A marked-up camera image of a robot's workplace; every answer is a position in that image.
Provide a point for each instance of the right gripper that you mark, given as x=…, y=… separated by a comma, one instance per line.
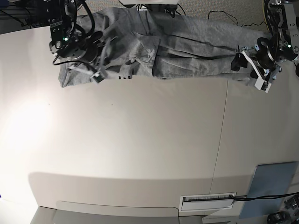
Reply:
x=88, y=51

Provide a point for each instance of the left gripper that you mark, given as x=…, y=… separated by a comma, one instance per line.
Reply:
x=261, y=59

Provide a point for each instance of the grey T-shirt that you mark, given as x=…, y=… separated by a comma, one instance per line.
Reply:
x=154, y=44

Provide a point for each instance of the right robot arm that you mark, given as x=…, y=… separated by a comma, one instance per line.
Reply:
x=64, y=28

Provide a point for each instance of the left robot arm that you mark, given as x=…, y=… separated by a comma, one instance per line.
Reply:
x=281, y=21

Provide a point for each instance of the robot base stand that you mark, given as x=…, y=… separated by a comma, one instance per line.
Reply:
x=164, y=6

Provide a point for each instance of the blue-grey mat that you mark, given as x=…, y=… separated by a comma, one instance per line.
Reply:
x=268, y=179

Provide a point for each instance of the black device bottom right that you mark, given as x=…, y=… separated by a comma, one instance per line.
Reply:
x=281, y=217

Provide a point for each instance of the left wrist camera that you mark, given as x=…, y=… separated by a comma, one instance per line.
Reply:
x=262, y=85

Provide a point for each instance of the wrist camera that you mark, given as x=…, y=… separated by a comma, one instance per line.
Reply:
x=98, y=75
x=262, y=85

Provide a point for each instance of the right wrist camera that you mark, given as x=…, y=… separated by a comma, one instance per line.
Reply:
x=98, y=75

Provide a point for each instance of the white cable grommet tray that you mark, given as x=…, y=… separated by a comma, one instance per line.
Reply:
x=207, y=202

